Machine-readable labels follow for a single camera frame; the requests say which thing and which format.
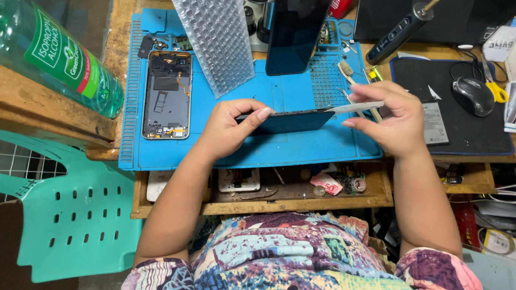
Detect white plastic pry strip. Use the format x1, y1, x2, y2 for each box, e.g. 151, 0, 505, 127
326, 101, 385, 115

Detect beige toothbrush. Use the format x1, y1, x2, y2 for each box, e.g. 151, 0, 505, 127
337, 61, 383, 124

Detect dark upright phone screen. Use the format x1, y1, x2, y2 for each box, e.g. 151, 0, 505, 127
265, 0, 333, 76

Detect red container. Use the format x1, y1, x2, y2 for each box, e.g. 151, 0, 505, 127
328, 0, 354, 19

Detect person's right hand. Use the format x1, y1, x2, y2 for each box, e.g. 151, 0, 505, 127
342, 80, 429, 160

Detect red banknote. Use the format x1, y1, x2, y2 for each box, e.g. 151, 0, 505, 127
310, 173, 343, 197

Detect white box in drawer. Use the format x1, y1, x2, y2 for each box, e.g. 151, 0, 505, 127
218, 168, 261, 193

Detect black phone display panel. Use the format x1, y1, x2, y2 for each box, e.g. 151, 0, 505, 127
235, 108, 335, 136

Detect black computer mouse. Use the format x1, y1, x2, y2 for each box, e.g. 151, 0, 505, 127
452, 77, 495, 117

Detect bubble wrap sheet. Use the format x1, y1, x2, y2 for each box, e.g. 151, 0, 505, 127
172, 0, 256, 100

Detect black mouse pad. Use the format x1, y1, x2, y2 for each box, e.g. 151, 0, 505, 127
389, 56, 515, 156

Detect microscope base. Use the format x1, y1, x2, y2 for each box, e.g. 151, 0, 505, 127
243, 0, 275, 53

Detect heap of clutter under desk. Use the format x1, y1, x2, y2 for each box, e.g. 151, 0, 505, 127
371, 163, 516, 290

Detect metal tweezers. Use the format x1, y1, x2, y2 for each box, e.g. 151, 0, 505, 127
339, 88, 366, 119

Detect green plastic chair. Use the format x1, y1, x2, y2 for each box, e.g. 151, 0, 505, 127
0, 130, 144, 284

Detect white printed packet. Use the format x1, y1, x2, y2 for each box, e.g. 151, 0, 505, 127
482, 26, 516, 63

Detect opened phone back housing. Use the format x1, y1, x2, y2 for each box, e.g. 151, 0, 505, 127
142, 50, 193, 141

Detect black handheld power tool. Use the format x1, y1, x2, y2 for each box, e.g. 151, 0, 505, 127
365, 0, 441, 66

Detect grey phone battery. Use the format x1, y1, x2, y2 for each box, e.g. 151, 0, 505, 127
421, 100, 450, 146

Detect stack of white papers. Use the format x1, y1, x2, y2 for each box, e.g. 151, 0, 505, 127
503, 44, 516, 134

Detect person's left hand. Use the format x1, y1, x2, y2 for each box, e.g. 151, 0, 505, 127
200, 98, 276, 163

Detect small black phone part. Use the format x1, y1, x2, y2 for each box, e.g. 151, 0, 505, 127
137, 35, 154, 59

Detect yellow handled scissors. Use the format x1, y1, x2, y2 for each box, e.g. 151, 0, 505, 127
481, 54, 509, 104

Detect person's patterned shirt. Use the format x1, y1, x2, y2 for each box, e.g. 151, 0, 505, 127
121, 212, 483, 290

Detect wooden drawer with clutter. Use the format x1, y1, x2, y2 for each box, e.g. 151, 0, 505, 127
131, 161, 394, 220

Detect blue silicone repair mat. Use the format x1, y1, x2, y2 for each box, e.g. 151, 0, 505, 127
119, 8, 384, 171

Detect green alcohol bottle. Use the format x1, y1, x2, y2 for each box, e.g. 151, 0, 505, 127
0, 0, 125, 120

